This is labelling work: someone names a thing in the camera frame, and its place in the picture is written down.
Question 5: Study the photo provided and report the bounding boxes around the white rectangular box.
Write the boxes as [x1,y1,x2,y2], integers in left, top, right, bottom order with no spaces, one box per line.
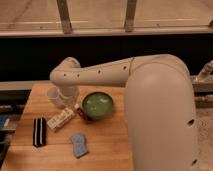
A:
[47,108,75,132]

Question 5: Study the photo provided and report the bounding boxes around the black white-striped eraser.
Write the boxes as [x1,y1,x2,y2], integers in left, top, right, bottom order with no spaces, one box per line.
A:
[33,118,46,148]

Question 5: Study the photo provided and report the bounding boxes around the green bowl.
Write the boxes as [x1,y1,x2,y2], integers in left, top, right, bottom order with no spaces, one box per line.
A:
[82,92,114,120]

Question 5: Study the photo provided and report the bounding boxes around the blue sponge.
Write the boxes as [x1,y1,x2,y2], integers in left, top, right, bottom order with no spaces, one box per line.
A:
[69,133,89,159]

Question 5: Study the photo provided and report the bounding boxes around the red marker pen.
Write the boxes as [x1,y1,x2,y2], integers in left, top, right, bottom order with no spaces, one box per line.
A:
[74,104,92,121]

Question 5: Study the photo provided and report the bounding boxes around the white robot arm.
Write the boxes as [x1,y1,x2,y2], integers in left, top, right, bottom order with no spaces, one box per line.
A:
[50,54,200,171]

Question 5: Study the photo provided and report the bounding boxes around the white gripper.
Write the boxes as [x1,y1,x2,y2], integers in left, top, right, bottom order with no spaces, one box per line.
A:
[59,86,79,108]

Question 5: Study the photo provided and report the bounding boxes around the clear plastic cup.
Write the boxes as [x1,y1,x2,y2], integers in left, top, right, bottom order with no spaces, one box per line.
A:
[47,87,64,108]

